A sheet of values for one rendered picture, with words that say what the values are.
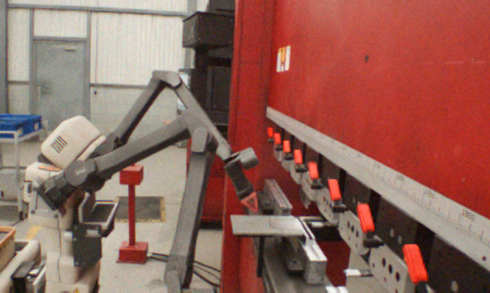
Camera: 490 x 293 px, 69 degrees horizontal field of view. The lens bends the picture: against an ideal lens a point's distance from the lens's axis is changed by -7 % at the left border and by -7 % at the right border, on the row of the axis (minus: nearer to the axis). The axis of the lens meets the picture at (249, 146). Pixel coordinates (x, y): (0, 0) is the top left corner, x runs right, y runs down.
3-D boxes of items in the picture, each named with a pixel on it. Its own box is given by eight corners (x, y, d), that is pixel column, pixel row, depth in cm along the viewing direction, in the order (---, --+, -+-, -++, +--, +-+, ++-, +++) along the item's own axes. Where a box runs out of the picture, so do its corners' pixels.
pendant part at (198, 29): (176, 135, 286) (181, 20, 272) (208, 135, 295) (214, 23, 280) (189, 148, 240) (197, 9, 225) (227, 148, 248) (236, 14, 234)
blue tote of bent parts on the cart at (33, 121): (2, 128, 430) (1, 113, 427) (43, 130, 439) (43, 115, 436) (-12, 133, 396) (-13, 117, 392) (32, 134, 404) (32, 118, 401)
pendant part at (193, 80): (175, 118, 276) (177, 68, 270) (192, 119, 280) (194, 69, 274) (187, 127, 234) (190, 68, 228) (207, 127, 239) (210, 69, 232)
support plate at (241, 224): (230, 217, 157) (230, 214, 157) (292, 218, 160) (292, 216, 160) (233, 235, 139) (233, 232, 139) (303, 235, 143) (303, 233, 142)
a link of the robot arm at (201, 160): (202, 139, 115) (192, 126, 105) (221, 141, 114) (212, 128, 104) (173, 286, 103) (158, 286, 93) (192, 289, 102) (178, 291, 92)
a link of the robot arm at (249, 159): (222, 154, 151) (216, 147, 142) (247, 140, 151) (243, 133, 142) (235, 180, 147) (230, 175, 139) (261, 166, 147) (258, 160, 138)
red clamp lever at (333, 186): (327, 177, 97) (333, 210, 91) (342, 177, 98) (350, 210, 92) (325, 181, 99) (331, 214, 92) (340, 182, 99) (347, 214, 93)
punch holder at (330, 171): (316, 207, 119) (322, 155, 116) (342, 208, 120) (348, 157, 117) (331, 225, 104) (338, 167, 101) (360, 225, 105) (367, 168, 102)
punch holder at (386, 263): (367, 268, 79) (379, 195, 77) (403, 267, 80) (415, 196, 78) (400, 308, 65) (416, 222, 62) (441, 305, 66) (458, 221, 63)
